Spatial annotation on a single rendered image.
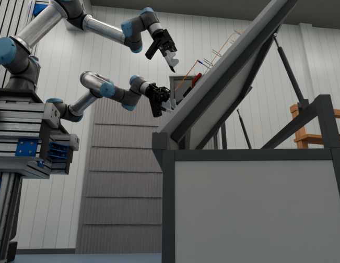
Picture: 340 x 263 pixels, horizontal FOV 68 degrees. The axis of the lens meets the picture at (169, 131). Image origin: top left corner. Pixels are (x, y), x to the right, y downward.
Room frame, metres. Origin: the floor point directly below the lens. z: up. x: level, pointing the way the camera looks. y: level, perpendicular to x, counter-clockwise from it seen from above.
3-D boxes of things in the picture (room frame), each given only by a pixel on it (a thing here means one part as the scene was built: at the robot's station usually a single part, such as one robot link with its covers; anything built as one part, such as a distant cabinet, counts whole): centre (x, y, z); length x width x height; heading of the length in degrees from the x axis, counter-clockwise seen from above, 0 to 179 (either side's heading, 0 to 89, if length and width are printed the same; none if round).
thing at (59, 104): (1.68, 0.84, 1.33); 0.13 x 0.12 x 0.14; 137
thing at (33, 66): (1.17, 0.79, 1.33); 0.13 x 0.12 x 0.14; 1
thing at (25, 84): (1.18, 0.79, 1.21); 0.15 x 0.15 x 0.10
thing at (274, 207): (1.41, -0.32, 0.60); 1.17 x 0.58 x 0.40; 177
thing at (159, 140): (1.43, 0.00, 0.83); 1.18 x 0.05 x 0.06; 177
